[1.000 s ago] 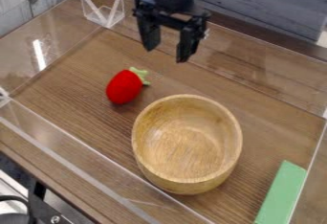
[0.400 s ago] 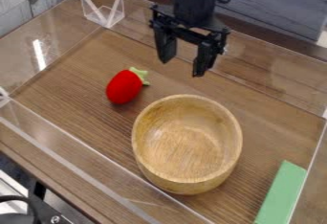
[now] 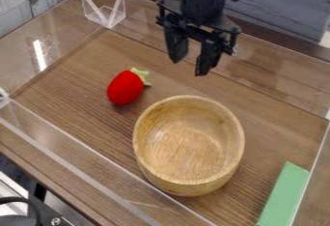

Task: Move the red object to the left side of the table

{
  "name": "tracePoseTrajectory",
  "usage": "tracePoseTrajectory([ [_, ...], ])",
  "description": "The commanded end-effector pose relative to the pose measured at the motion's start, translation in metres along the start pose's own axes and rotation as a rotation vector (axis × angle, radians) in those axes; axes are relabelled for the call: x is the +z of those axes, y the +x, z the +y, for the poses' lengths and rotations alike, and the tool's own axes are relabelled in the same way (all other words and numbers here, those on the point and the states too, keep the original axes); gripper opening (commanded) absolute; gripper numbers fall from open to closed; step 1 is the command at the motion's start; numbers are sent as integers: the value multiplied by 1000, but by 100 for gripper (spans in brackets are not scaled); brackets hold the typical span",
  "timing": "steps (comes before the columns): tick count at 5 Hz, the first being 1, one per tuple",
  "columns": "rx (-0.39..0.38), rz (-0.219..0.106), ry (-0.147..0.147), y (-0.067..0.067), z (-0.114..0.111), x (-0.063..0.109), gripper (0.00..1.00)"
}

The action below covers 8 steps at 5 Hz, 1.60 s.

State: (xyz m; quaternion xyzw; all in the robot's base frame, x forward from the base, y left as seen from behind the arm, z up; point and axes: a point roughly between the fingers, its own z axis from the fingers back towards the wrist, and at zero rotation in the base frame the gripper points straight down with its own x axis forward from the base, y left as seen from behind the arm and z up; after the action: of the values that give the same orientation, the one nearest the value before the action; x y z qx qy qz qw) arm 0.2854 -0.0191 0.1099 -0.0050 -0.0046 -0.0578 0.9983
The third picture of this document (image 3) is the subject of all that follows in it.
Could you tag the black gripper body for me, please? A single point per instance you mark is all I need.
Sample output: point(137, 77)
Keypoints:
point(219, 27)

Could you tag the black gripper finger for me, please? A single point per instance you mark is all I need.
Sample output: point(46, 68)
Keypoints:
point(176, 43)
point(208, 58)

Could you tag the red plush strawberry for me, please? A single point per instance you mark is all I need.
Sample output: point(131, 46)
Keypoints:
point(127, 85)

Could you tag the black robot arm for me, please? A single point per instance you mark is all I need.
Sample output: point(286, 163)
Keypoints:
point(197, 20)

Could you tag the wooden bowl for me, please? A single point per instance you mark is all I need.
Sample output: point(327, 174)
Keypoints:
point(188, 144)

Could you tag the green rectangular block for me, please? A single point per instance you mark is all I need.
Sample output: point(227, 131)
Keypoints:
point(284, 197)

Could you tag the clear acrylic front panel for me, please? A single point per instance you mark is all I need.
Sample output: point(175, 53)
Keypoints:
point(100, 188)

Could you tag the clear acrylic corner bracket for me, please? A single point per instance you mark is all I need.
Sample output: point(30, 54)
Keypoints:
point(105, 16)

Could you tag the black metal table bracket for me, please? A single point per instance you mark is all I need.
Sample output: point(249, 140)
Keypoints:
point(49, 217)

